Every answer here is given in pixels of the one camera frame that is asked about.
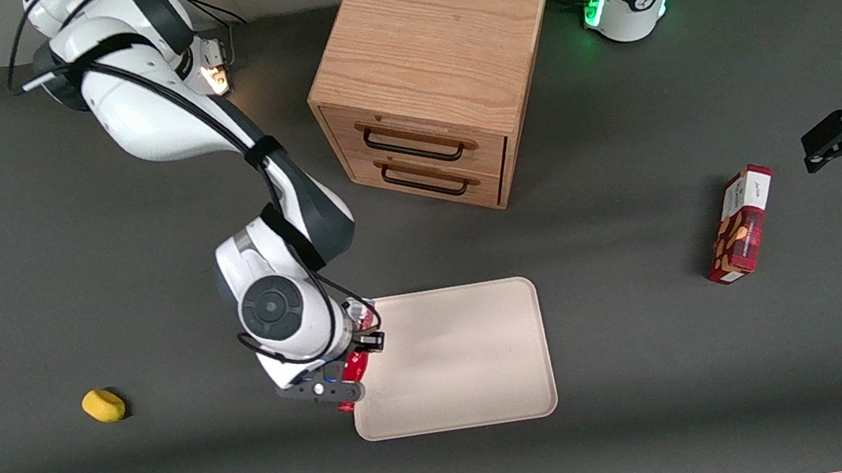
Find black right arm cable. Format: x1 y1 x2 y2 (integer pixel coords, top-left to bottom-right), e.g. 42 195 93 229
0 0 379 402

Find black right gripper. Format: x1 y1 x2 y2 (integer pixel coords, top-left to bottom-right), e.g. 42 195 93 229
350 327 390 358

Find black drawer handle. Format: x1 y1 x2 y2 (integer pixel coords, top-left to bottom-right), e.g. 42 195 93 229
361 113 468 174
379 151 472 208

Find wooden drawer cabinet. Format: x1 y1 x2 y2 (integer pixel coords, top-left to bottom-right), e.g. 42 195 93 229
292 0 589 237

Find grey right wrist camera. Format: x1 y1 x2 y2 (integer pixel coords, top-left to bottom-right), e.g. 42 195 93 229
272 354 369 415

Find yellow sponge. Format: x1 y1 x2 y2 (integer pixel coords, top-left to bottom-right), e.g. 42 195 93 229
79 385 129 427

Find wooden drawer front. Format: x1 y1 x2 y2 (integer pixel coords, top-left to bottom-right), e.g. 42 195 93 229
323 81 512 198
343 131 510 228

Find beige rectangular tray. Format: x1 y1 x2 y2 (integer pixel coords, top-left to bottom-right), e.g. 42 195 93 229
337 273 561 445

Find red snack box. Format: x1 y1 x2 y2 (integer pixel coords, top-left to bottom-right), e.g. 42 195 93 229
692 161 789 288

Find black right base cables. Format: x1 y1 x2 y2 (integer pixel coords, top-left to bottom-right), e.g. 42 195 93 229
173 0 256 74

